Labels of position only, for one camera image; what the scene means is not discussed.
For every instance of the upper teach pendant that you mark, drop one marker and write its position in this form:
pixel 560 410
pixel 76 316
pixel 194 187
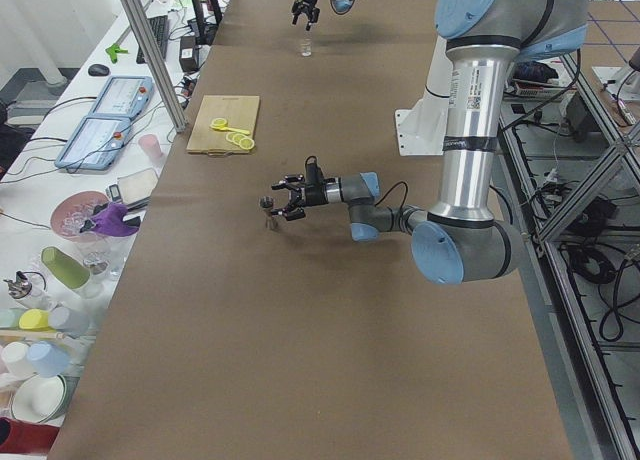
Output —
pixel 123 96

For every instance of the clear glass measuring cup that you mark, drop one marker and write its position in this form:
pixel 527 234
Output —
pixel 306 47

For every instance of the lower teach pendant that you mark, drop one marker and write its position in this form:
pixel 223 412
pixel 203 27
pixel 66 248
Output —
pixel 95 144

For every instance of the black computer mouse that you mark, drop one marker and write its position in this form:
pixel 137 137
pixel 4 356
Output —
pixel 98 70

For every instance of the pink bowl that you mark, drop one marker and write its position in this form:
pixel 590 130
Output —
pixel 71 214

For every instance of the teach pendant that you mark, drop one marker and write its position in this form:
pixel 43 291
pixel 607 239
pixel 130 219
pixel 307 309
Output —
pixel 95 144
pixel 123 96

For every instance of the purple cloth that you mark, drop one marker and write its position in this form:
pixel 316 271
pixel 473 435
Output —
pixel 108 219

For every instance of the white kitchen scale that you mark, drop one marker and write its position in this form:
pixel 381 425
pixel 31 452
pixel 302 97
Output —
pixel 137 187

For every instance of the aluminium frame post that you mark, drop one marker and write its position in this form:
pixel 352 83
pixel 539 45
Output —
pixel 138 21

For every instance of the lemon slice outer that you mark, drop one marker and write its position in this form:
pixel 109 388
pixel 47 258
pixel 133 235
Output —
pixel 246 143

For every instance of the white cup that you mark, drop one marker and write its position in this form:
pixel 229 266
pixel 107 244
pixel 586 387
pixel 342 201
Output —
pixel 14 356

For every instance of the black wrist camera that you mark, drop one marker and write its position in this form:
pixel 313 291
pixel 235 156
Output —
pixel 312 170

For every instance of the yellow cup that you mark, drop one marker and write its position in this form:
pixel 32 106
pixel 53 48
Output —
pixel 34 320

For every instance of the mint green cup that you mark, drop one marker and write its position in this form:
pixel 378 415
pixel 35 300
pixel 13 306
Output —
pixel 10 318

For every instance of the wooden cutting board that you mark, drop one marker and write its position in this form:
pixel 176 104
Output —
pixel 239 110

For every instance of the black keyboard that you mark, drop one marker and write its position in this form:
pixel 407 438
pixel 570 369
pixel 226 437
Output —
pixel 159 26

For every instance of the grey blue cup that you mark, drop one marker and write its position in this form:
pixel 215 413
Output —
pixel 73 322

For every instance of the metal pourer bottle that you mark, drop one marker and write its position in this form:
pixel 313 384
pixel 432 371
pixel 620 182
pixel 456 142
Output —
pixel 29 289

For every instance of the white bowl green rim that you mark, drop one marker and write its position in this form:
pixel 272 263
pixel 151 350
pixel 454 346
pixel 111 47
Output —
pixel 40 399

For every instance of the light blue cup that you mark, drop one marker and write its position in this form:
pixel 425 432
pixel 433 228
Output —
pixel 48 359

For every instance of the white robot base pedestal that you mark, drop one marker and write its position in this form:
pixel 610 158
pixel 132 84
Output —
pixel 420 131

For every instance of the red container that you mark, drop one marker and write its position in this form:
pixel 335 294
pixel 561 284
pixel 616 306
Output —
pixel 19 437

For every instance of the pink plastic cup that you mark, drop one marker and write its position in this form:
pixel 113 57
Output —
pixel 150 145

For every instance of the black power adapter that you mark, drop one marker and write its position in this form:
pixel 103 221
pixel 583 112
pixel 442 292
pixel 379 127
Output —
pixel 189 54

